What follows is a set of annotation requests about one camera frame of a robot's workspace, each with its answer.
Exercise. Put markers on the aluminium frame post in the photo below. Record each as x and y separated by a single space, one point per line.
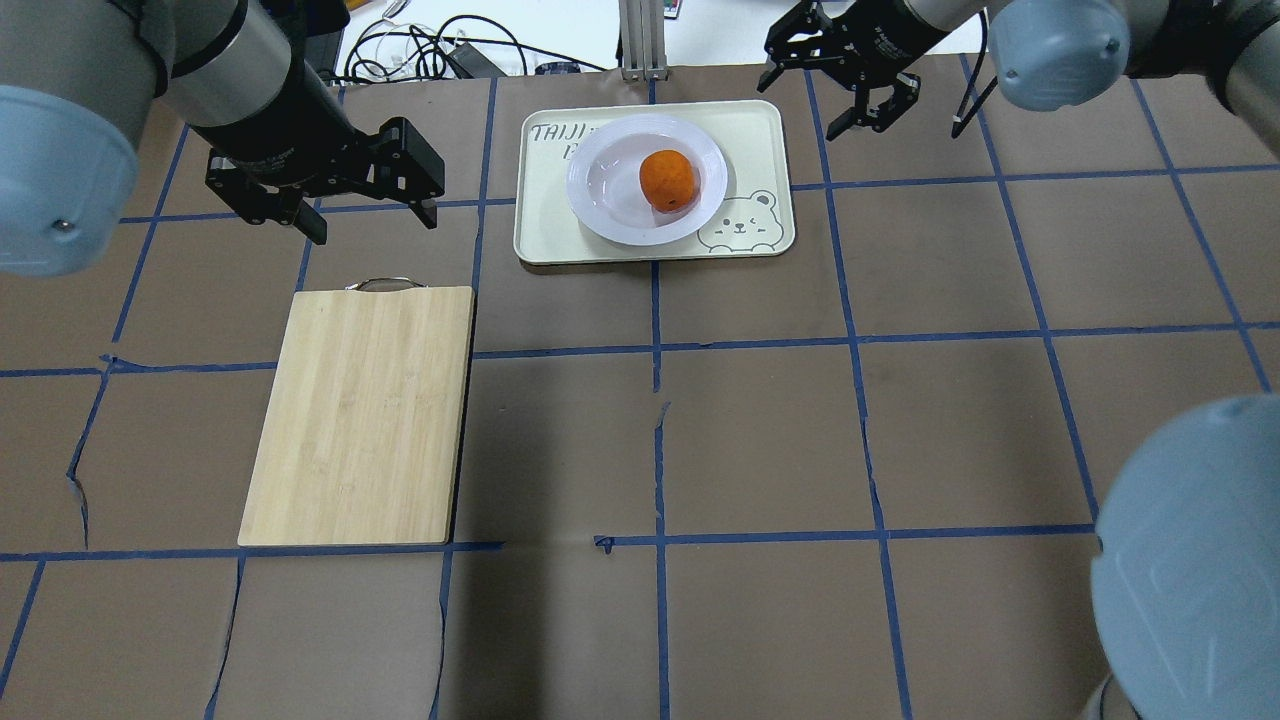
642 46

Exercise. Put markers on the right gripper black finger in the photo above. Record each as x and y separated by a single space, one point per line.
773 70
850 118

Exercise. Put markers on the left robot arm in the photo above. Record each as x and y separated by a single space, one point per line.
79 78

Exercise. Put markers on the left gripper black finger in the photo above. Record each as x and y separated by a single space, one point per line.
310 223
426 211

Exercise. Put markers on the cream bear tray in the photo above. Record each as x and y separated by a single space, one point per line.
756 220

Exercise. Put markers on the orange fruit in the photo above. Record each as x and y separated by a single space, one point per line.
668 181

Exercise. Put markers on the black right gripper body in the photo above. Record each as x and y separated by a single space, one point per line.
882 38

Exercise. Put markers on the black power adapter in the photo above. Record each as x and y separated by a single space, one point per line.
324 23

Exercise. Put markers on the white round plate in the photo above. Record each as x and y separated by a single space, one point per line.
604 191

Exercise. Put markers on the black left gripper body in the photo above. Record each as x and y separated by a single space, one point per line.
272 130

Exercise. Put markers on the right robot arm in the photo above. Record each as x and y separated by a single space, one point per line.
1021 305

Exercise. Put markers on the bamboo cutting board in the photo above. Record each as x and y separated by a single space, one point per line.
361 442

